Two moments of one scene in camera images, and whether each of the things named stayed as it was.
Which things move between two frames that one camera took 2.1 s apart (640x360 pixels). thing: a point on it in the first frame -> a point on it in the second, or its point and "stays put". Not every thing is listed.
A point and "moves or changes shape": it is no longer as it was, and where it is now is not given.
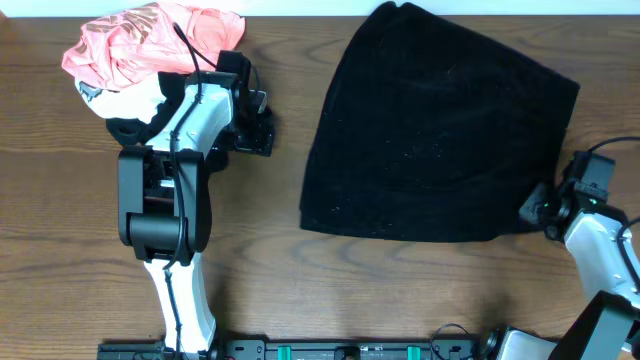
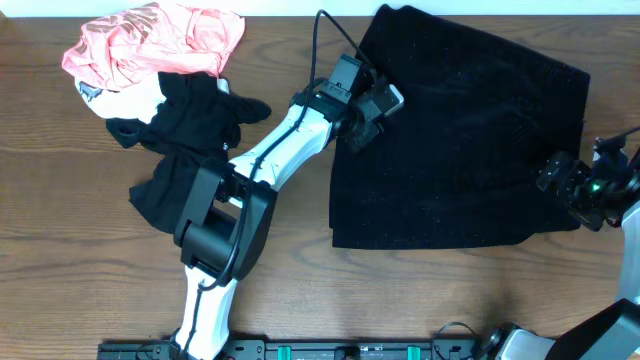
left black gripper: x=261 y=142 -> x=367 y=137
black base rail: x=352 y=348 stays put
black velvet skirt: x=428 y=131 moves or changes shape
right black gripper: x=531 y=206 -> x=566 y=187
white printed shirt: x=137 y=102 stays put
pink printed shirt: x=117 y=48 stays put
